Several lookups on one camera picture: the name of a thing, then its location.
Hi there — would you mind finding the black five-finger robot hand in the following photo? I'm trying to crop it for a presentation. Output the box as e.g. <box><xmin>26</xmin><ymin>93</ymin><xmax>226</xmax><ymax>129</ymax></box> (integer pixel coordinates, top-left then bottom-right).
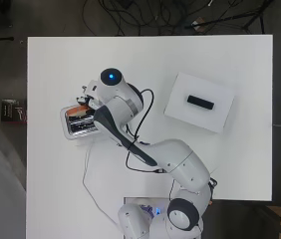
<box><xmin>75</xmin><ymin>84</ymin><xmax>103</xmax><ymax>111</ymax></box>

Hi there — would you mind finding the steel toaster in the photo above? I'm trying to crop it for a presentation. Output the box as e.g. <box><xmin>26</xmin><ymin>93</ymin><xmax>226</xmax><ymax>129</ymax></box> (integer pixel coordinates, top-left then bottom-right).
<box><xmin>60</xmin><ymin>103</ymin><xmax>105</xmax><ymax>140</ymax></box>

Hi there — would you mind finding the dark red box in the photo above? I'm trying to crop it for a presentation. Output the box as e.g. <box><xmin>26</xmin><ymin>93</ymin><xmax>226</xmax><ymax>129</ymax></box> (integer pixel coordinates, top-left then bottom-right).
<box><xmin>0</xmin><ymin>98</ymin><xmax>28</xmax><ymax>125</ymax></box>

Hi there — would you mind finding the large white flat box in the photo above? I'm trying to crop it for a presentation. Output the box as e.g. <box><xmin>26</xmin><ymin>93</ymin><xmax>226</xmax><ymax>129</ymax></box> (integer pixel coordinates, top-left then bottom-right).
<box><xmin>162</xmin><ymin>72</ymin><xmax>237</xmax><ymax>134</ymax></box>

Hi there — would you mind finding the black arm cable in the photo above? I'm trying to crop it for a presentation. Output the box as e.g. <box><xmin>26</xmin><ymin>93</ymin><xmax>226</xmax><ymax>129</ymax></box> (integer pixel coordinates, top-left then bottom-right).
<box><xmin>125</xmin><ymin>88</ymin><xmax>165</xmax><ymax>174</ymax></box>

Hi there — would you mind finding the white toaster cord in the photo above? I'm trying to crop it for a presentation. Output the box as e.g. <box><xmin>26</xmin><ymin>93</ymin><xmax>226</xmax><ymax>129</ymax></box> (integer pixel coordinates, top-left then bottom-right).
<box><xmin>82</xmin><ymin>138</ymin><xmax>122</xmax><ymax>227</ymax></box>

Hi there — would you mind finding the black floor cable bundle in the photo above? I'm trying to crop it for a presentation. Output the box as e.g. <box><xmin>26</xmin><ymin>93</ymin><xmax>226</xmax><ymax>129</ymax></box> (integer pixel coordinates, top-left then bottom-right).
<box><xmin>80</xmin><ymin>0</ymin><xmax>214</xmax><ymax>37</ymax></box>

